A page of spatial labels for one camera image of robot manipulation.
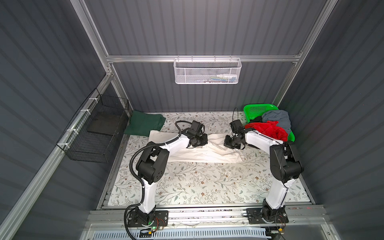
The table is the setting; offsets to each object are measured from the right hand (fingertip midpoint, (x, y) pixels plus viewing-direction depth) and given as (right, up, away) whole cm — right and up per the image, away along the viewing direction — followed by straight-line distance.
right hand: (227, 145), depth 97 cm
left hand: (-13, +3, -1) cm, 13 cm away
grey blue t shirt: (+39, +20, +6) cm, 44 cm away
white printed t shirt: (-8, -4, -1) cm, 9 cm away
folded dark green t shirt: (-60, +15, +12) cm, 63 cm away
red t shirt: (+27, +11, -1) cm, 30 cm away
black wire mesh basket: (-71, +8, -24) cm, 76 cm away
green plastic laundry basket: (+24, +25, +19) cm, 40 cm away
